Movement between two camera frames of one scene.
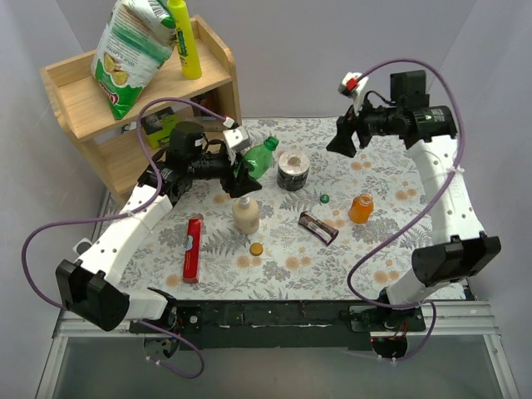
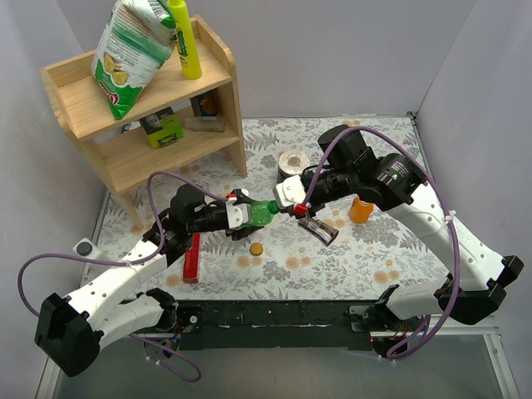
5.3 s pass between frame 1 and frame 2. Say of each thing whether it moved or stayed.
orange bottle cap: stayed
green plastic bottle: moved
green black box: stayed
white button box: stayed
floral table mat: stayed
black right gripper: moved
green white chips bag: stayed
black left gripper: moved
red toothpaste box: stayed
